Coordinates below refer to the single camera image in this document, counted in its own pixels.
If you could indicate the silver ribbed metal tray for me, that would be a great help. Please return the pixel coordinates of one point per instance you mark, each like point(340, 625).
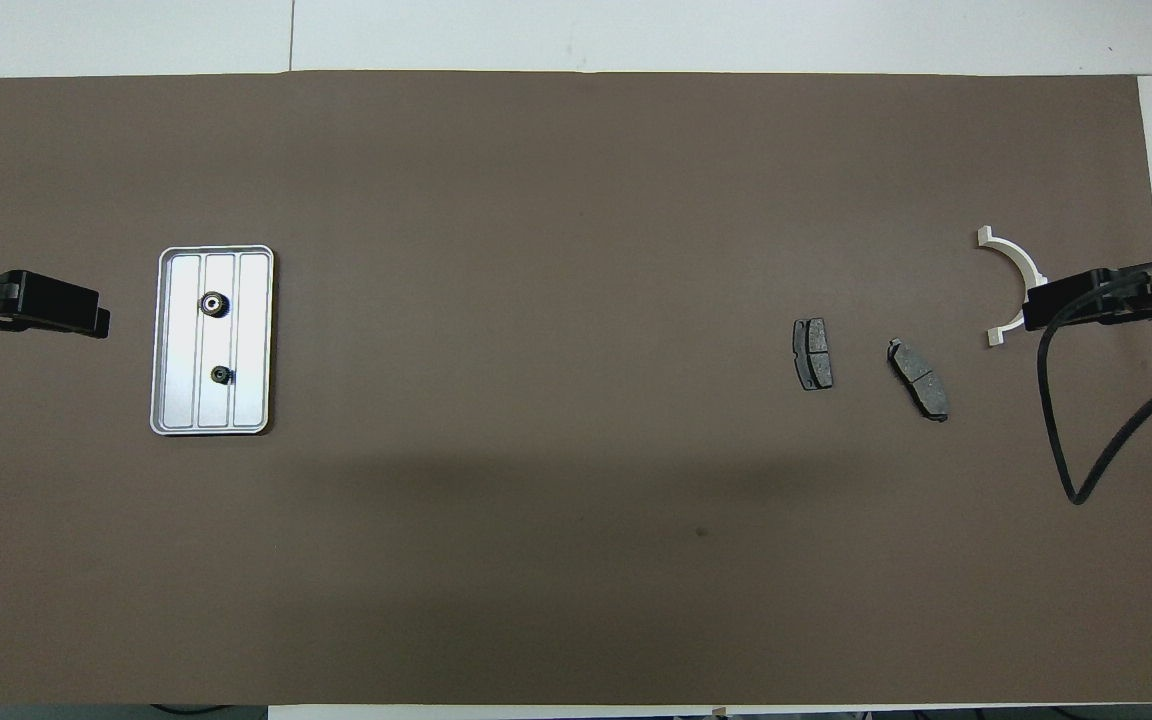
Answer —
point(181, 340)

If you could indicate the short grey brake pad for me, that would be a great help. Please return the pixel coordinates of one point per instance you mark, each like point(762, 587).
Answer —
point(813, 353)

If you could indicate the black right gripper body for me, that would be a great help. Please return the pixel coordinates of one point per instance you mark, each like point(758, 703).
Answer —
point(1131, 295)

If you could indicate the long grey brake pad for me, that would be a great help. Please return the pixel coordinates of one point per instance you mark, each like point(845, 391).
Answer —
point(918, 379)

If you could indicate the large black bearing gear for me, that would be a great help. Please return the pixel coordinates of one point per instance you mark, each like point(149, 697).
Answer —
point(213, 303)

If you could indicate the brown table mat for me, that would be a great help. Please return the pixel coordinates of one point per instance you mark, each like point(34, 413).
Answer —
point(576, 450)

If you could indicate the small black bearing gear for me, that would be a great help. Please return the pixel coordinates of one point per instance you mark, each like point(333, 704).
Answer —
point(223, 375)

